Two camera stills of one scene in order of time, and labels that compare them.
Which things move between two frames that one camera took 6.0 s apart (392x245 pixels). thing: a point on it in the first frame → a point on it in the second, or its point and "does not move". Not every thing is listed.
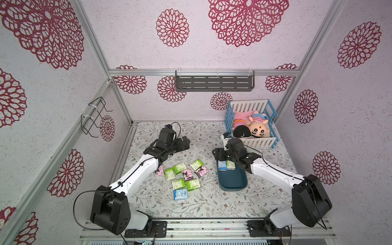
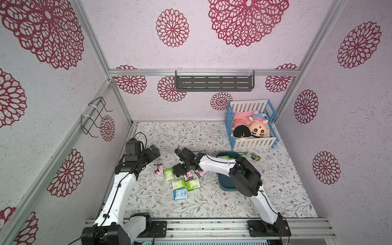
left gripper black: (180, 146) → (151, 156)
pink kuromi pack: (201, 171) does not move
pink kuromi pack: (187, 175) does not move
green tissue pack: (169, 173) does not move
